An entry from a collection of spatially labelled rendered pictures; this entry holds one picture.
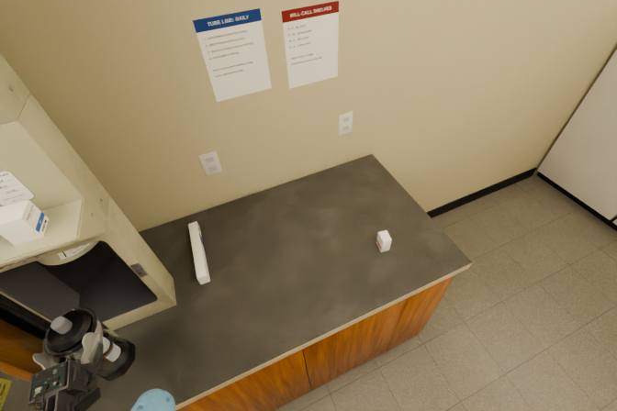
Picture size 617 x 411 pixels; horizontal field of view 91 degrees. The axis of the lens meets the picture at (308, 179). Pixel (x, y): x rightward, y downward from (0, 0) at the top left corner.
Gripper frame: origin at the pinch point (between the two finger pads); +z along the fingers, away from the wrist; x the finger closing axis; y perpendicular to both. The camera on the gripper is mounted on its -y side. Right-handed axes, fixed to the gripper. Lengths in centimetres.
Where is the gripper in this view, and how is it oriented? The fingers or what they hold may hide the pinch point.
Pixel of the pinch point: (75, 334)
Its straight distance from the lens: 97.7
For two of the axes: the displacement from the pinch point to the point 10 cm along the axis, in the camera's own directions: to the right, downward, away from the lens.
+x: -9.2, 3.1, -2.4
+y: -0.3, -6.6, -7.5
